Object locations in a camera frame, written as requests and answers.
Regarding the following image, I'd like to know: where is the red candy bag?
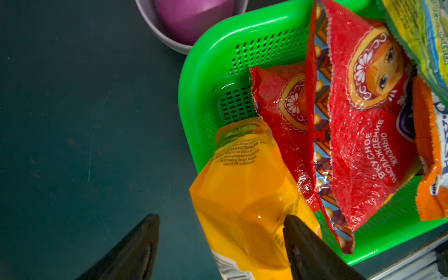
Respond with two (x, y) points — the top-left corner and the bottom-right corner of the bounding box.
(249, 62), (355, 254)
(306, 1), (420, 231)

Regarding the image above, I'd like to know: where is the green tea snack packet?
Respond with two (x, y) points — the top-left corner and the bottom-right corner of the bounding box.
(376, 0), (448, 105)

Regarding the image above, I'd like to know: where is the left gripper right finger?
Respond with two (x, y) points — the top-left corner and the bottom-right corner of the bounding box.
(283, 215), (364, 280)

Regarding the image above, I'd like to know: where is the yellow mango candy bag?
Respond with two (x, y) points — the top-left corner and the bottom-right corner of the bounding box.
(190, 117), (320, 280)

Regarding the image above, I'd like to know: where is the green plastic basket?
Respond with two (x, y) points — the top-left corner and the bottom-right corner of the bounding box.
(178, 1), (448, 266)

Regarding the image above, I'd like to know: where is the orange snack packet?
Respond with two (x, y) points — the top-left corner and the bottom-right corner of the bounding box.
(413, 75), (448, 221)

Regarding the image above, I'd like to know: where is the small pink bowl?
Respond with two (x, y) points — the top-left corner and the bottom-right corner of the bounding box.
(135, 0), (249, 55)

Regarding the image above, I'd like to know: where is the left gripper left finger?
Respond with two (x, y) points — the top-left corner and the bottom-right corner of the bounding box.
(78, 213), (161, 280)

